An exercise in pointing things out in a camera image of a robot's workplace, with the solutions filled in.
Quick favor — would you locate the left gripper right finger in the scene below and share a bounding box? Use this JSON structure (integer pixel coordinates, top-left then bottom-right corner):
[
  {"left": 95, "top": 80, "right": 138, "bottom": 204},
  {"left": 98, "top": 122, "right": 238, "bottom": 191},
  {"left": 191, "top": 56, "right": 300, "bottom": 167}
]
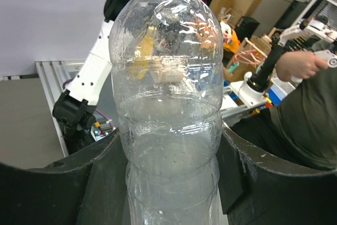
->
[{"left": 216, "top": 125, "right": 336, "bottom": 224}]

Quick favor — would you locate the grey slotted cable duct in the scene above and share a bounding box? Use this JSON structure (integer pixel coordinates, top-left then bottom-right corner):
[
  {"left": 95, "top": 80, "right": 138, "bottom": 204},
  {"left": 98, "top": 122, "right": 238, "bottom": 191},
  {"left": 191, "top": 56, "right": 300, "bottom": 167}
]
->
[{"left": 35, "top": 60, "right": 87, "bottom": 157}]

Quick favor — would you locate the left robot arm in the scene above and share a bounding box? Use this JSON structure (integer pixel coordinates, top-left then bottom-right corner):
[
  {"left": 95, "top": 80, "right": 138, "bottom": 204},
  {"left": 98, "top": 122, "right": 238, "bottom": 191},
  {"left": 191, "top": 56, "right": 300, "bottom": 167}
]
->
[{"left": 1, "top": 0, "right": 336, "bottom": 224}]

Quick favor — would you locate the operator hand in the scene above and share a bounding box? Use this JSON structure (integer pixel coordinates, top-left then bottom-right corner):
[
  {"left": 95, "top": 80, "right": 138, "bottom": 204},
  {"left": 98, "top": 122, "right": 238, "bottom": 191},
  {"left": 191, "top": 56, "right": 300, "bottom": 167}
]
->
[{"left": 275, "top": 51, "right": 328, "bottom": 82}]

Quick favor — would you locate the stuffed toy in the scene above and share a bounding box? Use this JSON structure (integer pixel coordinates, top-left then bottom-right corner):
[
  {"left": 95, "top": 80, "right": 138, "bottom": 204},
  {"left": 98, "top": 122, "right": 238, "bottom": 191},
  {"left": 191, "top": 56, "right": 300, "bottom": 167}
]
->
[{"left": 220, "top": 21, "right": 241, "bottom": 53}]

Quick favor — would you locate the operator green shirt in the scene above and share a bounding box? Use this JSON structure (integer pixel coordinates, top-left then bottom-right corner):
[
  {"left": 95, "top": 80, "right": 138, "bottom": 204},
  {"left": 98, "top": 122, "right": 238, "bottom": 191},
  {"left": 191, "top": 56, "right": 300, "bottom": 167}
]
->
[{"left": 226, "top": 39, "right": 337, "bottom": 170}]

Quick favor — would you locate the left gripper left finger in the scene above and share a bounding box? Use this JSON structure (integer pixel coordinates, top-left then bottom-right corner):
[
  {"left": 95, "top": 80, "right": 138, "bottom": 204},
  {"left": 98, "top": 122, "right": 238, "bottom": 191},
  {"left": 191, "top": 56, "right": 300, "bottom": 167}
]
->
[{"left": 1, "top": 130, "right": 129, "bottom": 224}]

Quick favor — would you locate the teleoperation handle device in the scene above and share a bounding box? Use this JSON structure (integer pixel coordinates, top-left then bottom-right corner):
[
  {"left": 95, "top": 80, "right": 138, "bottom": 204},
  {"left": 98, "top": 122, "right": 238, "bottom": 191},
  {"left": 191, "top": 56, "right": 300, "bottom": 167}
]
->
[{"left": 230, "top": 16, "right": 336, "bottom": 108}]

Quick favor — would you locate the clear label-free plastic bottle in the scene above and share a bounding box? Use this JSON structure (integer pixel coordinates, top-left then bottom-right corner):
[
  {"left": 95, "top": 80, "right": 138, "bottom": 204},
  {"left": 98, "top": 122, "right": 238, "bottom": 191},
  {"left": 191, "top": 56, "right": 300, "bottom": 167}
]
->
[{"left": 109, "top": 0, "right": 223, "bottom": 224}]

